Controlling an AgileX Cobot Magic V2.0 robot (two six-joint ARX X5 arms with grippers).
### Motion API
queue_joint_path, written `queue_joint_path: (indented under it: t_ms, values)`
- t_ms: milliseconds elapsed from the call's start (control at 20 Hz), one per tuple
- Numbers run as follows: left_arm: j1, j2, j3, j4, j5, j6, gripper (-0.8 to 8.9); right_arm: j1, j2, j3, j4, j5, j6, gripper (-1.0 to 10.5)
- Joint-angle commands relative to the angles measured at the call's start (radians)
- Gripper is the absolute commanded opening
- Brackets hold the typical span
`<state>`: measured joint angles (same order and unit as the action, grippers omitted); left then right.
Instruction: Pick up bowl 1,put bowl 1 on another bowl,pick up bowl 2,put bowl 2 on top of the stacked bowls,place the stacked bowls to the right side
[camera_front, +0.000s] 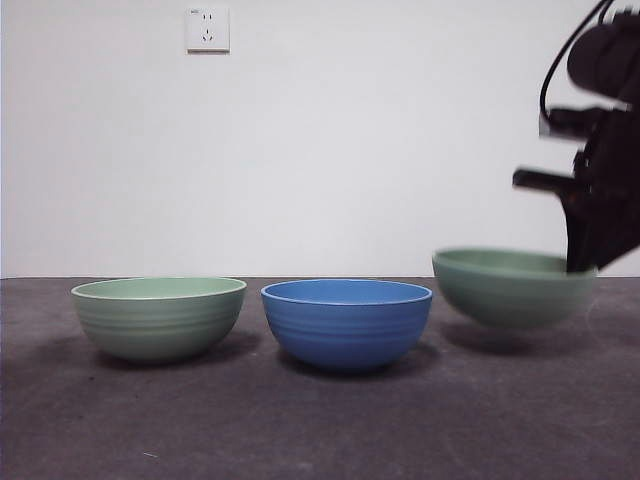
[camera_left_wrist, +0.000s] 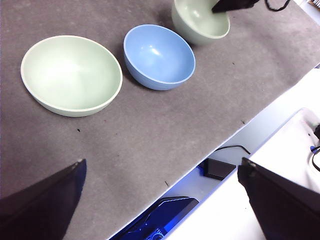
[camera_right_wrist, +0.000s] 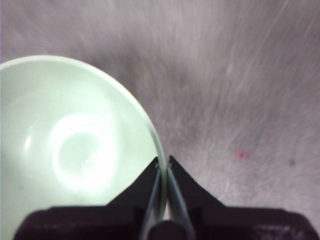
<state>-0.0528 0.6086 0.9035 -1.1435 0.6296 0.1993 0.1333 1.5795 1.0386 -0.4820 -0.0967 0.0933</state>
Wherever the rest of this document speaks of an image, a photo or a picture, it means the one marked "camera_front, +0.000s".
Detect white wall socket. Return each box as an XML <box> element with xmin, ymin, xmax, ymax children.
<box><xmin>186</xmin><ymin>6</ymin><xmax>232</xmax><ymax>55</ymax></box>

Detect black cable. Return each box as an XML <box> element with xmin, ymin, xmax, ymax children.
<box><xmin>538</xmin><ymin>0</ymin><xmax>619</xmax><ymax>119</ymax></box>

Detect blue ribbed bowl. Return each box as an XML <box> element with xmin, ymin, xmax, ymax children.
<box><xmin>260</xmin><ymin>279</ymin><xmax>434</xmax><ymax>375</ymax></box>

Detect pale green ribbed bowl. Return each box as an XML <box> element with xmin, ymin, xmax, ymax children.
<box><xmin>70</xmin><ymin>277</ymin><xmax>249</xmax><ymax>364</ymax></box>
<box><xmin>432</xmin><ymin>247</ymin><xmax>599</xmax><ymax>330</ymax></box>

